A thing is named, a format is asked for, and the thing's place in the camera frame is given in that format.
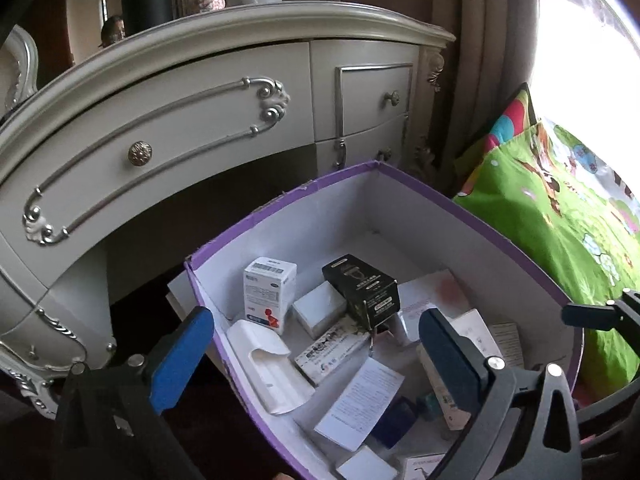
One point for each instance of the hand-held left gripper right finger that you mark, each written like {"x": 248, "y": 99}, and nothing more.
{"x": 450, "y": 360}

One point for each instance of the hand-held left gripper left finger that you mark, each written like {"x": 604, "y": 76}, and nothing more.
{"x": 182, "y": 360}

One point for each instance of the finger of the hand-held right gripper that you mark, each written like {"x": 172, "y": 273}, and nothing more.
{"x": 590, "y": 316}

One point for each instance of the teal carton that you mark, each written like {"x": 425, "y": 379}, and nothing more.
{"x": 429, "y": 407}

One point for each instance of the purple cardboard box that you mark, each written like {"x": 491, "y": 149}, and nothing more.
{"x": 450, "y": 220}

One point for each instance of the paper leaflet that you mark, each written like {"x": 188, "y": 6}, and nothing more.
{"x": 507, "y": 345}
{"x": 357, "y": 405}

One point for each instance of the white and pink carton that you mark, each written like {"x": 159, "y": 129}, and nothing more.
{"x": 430, "y": 295}

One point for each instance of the dark blue small carton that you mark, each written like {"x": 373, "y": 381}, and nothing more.
{"x": 395, "y": 420}

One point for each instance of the white plastic insert tray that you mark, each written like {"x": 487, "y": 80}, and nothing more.
{"x": 265, "y": 360}

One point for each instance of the cartoon printed blanket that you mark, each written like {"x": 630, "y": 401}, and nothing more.
{"x": 550, "y": 220}

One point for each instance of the white carton with red figure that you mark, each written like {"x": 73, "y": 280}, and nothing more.
{"x": 267, "y": 290}

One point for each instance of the black carton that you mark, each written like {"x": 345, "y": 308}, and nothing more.
{"x": 360, "y": 290}

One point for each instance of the long white printed carton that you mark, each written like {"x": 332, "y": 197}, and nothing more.
{"x": 325, "y": 355}

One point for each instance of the small grey white carton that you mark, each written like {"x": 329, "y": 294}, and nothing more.
{"x": 317, "y": 310}

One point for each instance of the small plain drawer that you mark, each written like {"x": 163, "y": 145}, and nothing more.
{"x": 365, "y": 147}

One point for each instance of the wide dressing table drawer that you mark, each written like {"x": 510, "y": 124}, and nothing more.
{"x": 175, "y": 125}

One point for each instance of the white lace sheer curtain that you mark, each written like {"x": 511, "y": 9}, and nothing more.
{"x": 575, "y": 60}

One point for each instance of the small framed drawer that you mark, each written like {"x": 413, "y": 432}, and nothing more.
{"x": 370, "y": 105}

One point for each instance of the beige curtain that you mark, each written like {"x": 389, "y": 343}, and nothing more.
{"x": 475, "y": 35}

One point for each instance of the ornate white framed mirror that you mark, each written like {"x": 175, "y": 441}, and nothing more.
{"x": 22, "y": 60}

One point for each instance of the cream dressing table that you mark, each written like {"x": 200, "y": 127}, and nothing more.
{"x": 300, "y": 25}

